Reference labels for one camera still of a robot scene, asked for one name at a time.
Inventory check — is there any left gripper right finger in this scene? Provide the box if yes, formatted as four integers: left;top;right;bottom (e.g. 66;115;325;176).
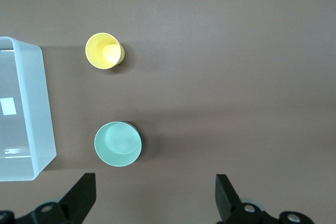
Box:
215;174;316;224

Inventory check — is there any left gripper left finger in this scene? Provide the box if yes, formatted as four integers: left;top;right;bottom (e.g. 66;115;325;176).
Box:
15;173;97;224

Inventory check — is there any mint green bowl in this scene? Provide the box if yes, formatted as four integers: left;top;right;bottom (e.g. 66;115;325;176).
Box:
93;121;143;167

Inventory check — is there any yellow plastic cup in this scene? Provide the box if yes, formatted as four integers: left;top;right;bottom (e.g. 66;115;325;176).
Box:
85;33;125;71

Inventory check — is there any translucent plastic bin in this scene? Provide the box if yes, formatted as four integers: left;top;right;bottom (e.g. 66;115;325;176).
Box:
0;36;57;182

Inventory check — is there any white paper label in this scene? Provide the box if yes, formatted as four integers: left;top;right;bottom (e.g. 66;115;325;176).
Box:
0;98;16;116

